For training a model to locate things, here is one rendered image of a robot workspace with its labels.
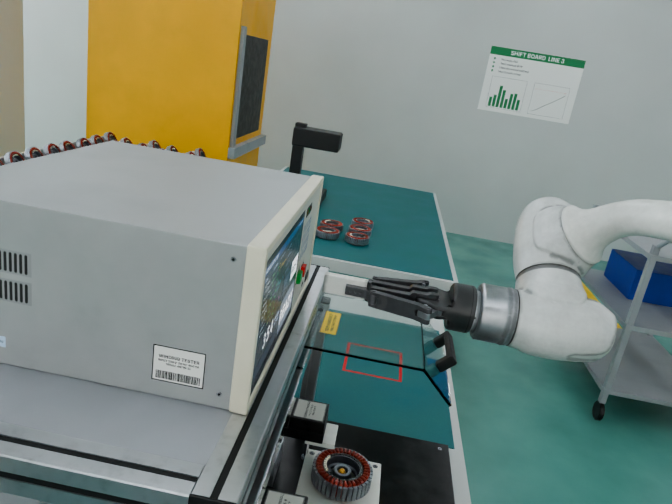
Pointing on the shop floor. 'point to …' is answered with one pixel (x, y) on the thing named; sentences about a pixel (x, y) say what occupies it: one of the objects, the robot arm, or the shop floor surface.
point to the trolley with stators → (639, 281)
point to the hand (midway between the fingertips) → (345, 285)
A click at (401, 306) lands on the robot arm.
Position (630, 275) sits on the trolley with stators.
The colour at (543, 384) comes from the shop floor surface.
